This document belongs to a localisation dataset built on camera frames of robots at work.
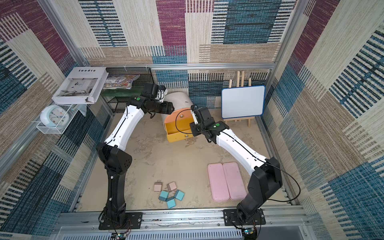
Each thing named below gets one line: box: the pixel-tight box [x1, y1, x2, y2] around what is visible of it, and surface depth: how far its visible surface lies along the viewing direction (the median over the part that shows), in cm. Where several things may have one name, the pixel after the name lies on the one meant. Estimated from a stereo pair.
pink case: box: [208, 162, 247, 202], surface depth 85 cm
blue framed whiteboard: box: [221, 85, 266, 119], surface depth 104 cm
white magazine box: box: [51, 67, 109, 105], surface depth 76 cm
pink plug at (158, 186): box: [153, 180, 163, 192], surface depth 85 cm
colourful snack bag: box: [103, 74, 140, 90], surface depth 85 cm
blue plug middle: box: [165, 196, 176, 209], surface depth 79 cm
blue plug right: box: [174, 189, 185, 201], surface depth 81 cm
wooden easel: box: [223, 70, 255, 127], surface depth 99 cm
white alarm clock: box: [40, 105, 70, 128], surface depth 65 cm
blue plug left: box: [158, 190, 169, 202], surface depth 81 cm
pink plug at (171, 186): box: [166, 181, 177, 192], surface depth 84 cm
